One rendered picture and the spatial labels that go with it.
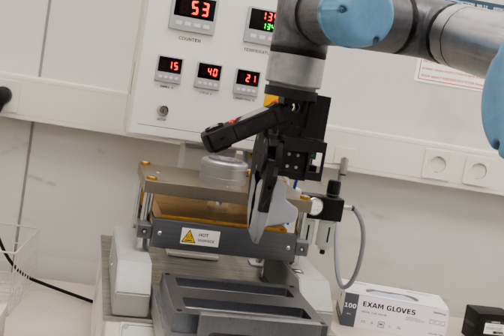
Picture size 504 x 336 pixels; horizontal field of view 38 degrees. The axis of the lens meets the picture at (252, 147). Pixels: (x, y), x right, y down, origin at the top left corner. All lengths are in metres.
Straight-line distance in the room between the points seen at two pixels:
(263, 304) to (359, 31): 0.39
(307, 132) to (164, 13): 0.46
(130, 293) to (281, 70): 0.38
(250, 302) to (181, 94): 0.48
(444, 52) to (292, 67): 0.19
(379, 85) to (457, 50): 0.92
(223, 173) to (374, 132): 0.64
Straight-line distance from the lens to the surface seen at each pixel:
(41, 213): 1.78
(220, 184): 1.19
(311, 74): 0.94
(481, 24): 0.84
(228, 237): 1.15
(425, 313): 1.65
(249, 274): 1.38
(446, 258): 1.88
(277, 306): 1.01
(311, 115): 0.96
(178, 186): 1.13
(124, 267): 1.08
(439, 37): 0.88
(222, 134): 0.94
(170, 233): 1.14
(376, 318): 1.64
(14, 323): 1.52
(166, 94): 1.33
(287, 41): 0.94
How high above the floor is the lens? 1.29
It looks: 5 degrees down
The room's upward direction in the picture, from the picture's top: 10 degrees clockwise
